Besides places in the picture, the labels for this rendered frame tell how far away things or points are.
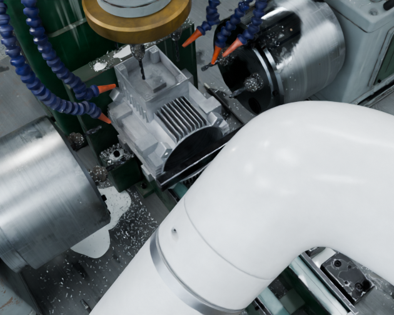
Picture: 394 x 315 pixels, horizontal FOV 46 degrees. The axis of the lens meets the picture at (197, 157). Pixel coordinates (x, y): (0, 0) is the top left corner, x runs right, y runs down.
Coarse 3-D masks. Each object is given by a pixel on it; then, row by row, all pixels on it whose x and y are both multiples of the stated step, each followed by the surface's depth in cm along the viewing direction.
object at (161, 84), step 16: (128, 64) 96; (144, 64) 98; (160, 64) 98; (128, 80) 96; (144, 80) 94; (160, 80) 93; (176, 80) 92; (128, 96) 96; (144, 96) 89; (160, 96) 90; (176, 96) 93; (144, 112) 92
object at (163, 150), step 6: (114, 90) 98; (120, 90) 98; (114, 96) 98; (120, 96) 98; (210, 114) 93; (216, 114) 94; (210, 120) 93; (216, 120) 93; (222, 120) 94; (162, 144) 90; (168, 144) 91; (156, 150) 90; (162, 150) 90; (168, 150) 90; (162, 156) 90; (174, 186) 102
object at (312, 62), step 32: (288, 0) 100; (320, 0) 101; (256, 32) 95; (288, 32) 96; (320, 32) 98; (224, 64) 106; (256, 64) 99; (288, 64) 96; (320, 64) 100; (256, 96) 106; (288, 96) 99
